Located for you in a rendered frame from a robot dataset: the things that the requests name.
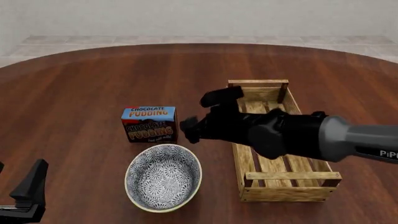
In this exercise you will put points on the wooden slat tray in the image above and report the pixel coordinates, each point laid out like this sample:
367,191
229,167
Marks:
280,172

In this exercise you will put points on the chocolate pudding box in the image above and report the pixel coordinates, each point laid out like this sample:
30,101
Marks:
149,126

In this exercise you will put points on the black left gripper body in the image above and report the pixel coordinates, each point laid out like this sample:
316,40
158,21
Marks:
21,214

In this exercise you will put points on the right grey and black robot arm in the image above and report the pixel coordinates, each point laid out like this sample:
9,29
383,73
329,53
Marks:
335,137

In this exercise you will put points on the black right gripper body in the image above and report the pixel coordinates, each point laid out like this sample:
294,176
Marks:
224,123

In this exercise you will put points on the patterned black and white bowl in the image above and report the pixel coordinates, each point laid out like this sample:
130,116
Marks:
163,178

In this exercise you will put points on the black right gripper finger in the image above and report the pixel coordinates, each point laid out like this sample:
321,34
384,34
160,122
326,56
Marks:
219,96
192,129

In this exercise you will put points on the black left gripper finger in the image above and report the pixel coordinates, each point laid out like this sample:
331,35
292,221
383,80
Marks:
31,182
1,166

